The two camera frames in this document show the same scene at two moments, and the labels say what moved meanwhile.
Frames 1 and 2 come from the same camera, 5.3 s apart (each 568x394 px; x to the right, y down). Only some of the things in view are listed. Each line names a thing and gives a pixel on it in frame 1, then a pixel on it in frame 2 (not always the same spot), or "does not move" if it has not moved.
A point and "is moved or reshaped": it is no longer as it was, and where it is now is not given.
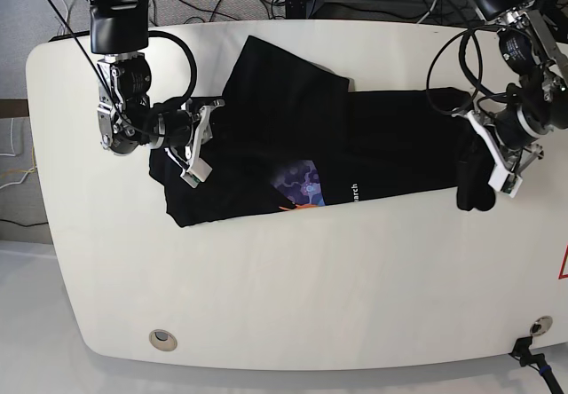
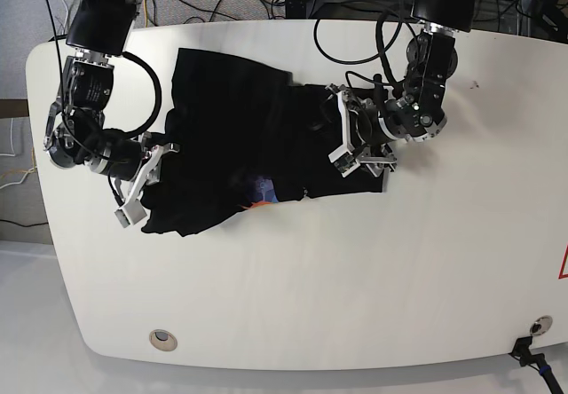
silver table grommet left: (163, 340) does not move
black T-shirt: (291, 133) is moved or reshaped
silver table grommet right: (545, 321) does not move
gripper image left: (176, 128) -> (122, 159)
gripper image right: (513, 130) -> (410, 117)
